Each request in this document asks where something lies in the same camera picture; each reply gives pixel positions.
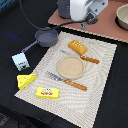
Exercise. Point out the beige toy bowl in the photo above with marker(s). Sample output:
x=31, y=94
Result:
x=122, y=15

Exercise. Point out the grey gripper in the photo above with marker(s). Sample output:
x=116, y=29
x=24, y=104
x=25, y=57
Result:
x=94, y=8

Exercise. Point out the beige woven placemat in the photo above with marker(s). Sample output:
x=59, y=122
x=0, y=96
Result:
x=74, y=105

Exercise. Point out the orange toy bread loaf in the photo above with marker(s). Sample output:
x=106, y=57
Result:
x=77, y=47

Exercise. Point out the grey toy stock pot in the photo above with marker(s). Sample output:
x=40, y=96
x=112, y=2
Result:
x=64, y=8

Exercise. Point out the yellow toy cheese wedge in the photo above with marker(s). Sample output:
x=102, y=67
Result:
x=25, y=80

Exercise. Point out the pink toy stove board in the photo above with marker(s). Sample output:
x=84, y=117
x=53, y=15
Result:
x=104, y=27

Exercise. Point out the wooden handled toy fork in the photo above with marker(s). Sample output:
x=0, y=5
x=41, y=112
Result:
x=69, y=82

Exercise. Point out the wooden handled toy knife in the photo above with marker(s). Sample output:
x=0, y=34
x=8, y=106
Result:
x=82, y=57

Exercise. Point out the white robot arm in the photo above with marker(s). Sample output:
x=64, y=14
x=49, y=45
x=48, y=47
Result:
x=86, y=11

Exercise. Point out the round wooden plate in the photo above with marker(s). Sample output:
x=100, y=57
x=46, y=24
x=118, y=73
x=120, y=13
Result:
x=71, y=67

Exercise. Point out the grey toy saucepan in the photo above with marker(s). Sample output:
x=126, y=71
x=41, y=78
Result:
x=44, y=39

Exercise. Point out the light blue milk carton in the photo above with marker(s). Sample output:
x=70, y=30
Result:
x=20, y=61

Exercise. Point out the yellow toy butter box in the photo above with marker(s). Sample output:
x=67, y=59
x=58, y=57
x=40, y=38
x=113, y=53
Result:
x=47, y=93

